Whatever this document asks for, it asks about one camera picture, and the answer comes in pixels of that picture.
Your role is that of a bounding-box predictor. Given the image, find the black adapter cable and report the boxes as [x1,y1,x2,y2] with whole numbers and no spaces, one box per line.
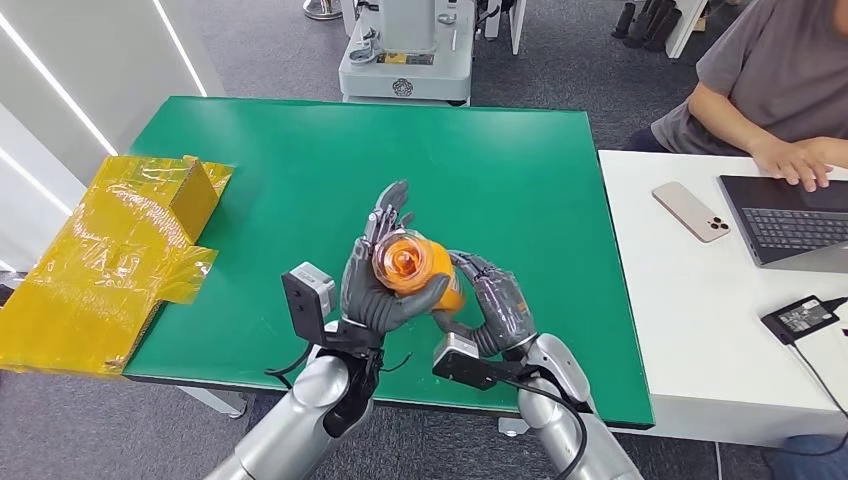
[786,296,848,458]

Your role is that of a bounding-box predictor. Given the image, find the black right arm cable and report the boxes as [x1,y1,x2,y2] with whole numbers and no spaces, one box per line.
[503,376,590,480]

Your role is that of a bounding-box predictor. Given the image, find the chrome stand base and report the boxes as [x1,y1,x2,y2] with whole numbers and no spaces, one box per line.
[303,0,344,23]

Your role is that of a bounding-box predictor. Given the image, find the person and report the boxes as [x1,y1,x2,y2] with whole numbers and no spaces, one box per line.
[622,0,848,197]

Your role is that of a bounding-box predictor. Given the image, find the orange plastic bottle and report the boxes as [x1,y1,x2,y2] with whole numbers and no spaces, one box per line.
[370,229,466,314]

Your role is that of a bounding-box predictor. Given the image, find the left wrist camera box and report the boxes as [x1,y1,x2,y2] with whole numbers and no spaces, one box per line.
[281,262,337,344]

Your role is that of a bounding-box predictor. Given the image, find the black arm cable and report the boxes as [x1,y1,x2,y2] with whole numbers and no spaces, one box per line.
[264,341,317,391]
[503,376,590,480]

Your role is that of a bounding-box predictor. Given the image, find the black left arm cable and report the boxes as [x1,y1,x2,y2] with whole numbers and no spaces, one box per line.
[264,341,317,391]

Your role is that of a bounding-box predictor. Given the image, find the black power adapter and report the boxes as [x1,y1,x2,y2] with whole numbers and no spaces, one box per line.
[759,295,840,346]

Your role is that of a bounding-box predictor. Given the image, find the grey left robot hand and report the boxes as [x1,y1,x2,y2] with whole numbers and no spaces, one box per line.
[339,180,452,335]

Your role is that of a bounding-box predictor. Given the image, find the yellow taped cardboard box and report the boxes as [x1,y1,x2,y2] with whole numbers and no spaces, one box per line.
[0,155,234,378]

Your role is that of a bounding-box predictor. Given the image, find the green top table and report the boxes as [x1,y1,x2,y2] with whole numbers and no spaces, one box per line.
[123,96,656,429]

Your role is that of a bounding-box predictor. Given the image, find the black boots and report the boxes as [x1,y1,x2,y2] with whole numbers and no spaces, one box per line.
[610,0,684,54]

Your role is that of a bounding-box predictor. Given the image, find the white table foot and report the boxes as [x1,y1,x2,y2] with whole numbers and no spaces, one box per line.
[496,415,535,439]

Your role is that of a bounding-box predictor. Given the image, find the white furniture panel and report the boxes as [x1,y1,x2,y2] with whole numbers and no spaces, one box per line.
[664,0,709,61]

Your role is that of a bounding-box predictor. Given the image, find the beige smartphone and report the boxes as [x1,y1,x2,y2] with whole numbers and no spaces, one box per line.
[651,182,731,244]

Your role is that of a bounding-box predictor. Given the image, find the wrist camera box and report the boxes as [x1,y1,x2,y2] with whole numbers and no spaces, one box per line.
[281,262,337,344]
[432,333,525,392]

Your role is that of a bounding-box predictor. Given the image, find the person's hand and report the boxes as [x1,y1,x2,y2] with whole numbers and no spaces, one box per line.
[751,137,848,193]

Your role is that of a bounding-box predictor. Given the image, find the dark grey laptop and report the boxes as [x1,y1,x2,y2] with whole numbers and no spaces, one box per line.
[718,174,848,274]

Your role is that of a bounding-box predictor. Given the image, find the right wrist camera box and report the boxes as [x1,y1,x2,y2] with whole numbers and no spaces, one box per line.
[432,333,525,392]

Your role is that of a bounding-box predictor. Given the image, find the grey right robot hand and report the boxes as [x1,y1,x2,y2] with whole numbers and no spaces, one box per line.
[431,250,538,359]

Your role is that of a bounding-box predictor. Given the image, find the white desk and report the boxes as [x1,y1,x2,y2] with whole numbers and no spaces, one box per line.
[597,150,848,446]

